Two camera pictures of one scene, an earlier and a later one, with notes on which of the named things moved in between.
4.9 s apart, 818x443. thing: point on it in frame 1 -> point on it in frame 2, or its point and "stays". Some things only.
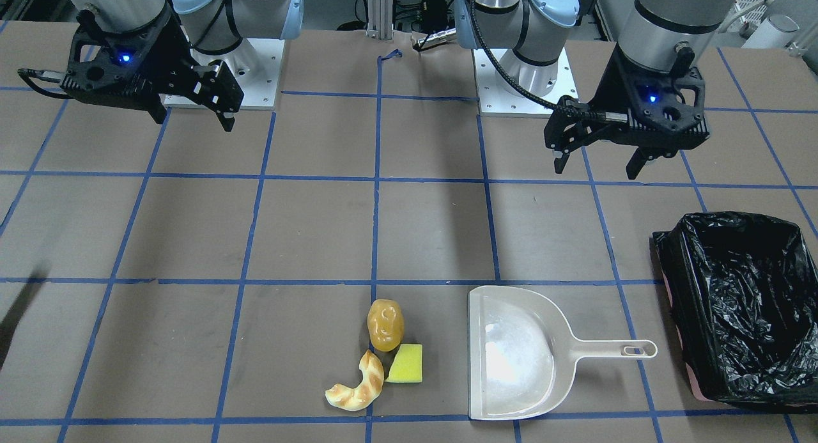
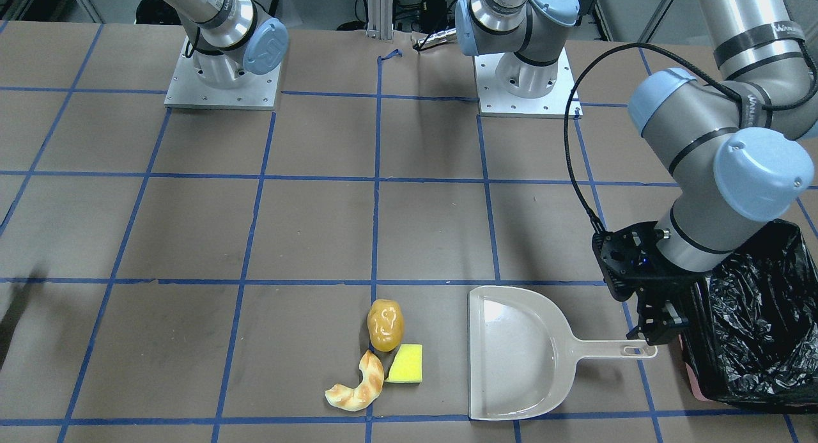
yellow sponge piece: x=408 y=365 stays
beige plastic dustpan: x=523 y=353 stays
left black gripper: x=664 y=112 -> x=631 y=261
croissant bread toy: x=366 y=392 stays
